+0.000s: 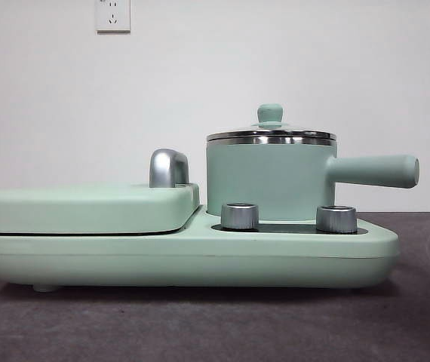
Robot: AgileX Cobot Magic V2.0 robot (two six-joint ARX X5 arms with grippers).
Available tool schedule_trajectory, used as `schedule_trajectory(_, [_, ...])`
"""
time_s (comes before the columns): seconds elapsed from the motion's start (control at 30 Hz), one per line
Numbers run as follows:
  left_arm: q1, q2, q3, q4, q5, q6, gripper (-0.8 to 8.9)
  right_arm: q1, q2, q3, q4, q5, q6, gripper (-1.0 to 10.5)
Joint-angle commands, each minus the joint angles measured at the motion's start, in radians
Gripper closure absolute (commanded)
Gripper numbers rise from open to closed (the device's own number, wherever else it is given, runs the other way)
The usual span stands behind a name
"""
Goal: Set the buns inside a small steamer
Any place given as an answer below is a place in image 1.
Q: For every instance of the white wall socket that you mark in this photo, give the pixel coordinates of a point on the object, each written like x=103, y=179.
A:
x=112, y=17

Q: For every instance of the mint green breakfast machine base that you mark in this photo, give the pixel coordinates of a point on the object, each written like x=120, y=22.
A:
x=200, y=256

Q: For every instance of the mint green griddle cover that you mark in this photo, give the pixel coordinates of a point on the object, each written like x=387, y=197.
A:
x=86, y=207

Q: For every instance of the glass lid with green knob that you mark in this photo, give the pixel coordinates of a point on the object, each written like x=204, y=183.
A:
x=269, y=113

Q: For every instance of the chrome control knob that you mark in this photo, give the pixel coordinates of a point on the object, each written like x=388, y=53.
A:
x=336, y=219
x=239, y=216

